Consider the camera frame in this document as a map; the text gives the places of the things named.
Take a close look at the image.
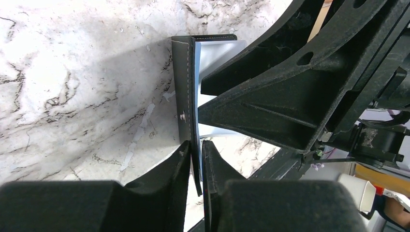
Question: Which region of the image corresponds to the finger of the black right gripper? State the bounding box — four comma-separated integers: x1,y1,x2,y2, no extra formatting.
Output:
200,0,324,96
198,0,410,153

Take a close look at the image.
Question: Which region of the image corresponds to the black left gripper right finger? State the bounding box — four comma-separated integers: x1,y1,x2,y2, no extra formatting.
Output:
202,141,366,232

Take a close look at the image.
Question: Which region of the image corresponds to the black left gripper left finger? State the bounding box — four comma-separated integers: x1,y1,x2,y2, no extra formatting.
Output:
0,141,190,232

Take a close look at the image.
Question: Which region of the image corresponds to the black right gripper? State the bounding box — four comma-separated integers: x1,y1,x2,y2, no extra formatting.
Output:
317,19,410,167

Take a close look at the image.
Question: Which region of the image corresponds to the black leather card holder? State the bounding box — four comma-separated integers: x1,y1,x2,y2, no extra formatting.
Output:
171,34,247,196

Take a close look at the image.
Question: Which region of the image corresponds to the white paper cup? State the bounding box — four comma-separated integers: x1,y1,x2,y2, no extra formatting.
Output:
337,174,376,213

